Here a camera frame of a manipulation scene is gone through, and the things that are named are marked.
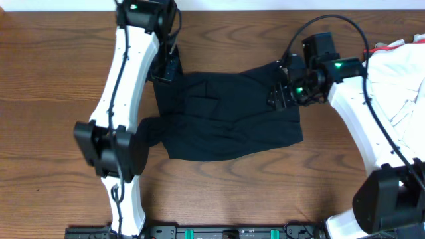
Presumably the black t-shirt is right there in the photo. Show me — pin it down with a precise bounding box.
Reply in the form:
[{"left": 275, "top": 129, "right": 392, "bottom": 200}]
[{"left": 137, "top": 62, "right": 303, "bottom": 161}]

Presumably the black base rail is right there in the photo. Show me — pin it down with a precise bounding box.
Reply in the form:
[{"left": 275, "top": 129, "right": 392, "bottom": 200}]
[{"left": 64, "top": 224, "right": 326, "bottom": 239}]

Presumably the red and white garment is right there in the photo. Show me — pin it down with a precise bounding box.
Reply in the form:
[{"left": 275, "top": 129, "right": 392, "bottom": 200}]
[{"left": 363, "top": 34, "right": 424, "bottom": 60}]

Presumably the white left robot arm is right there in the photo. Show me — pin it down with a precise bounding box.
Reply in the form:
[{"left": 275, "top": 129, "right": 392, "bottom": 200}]
[{"left": 74, "top": 1, "right": 181, "bottom": 238}]

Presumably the white clothes pile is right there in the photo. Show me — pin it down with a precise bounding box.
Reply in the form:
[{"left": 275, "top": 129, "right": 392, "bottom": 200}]
[{"left": 368, "top": 44, "right": 424, "bottom": 160}]

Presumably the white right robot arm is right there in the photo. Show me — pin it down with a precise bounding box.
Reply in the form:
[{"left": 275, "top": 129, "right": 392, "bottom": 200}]
[{"left": 268, "top": 54, "right": 424, "bottom": 238}]

